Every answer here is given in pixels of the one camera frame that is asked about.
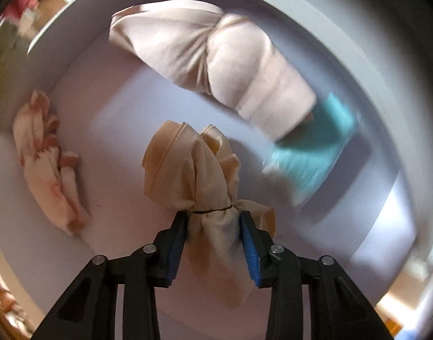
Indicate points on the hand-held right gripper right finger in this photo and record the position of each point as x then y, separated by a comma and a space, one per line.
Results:
250, 255

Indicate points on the pink cloth bundle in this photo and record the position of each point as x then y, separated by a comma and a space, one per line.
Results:
220, 60

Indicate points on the cream stocking bundle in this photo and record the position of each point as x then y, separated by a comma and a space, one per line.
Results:
202, 177

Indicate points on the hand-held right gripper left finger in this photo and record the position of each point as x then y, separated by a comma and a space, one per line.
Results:
175, 251

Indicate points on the plain white drawer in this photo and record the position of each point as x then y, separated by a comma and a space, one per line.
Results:
124, 148

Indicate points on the pink floral cloth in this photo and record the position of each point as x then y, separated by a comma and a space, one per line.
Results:
42, 166

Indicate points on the red cloth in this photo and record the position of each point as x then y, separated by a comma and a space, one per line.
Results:
21, 0

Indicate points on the teal cloth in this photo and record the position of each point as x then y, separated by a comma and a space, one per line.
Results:
315, 148

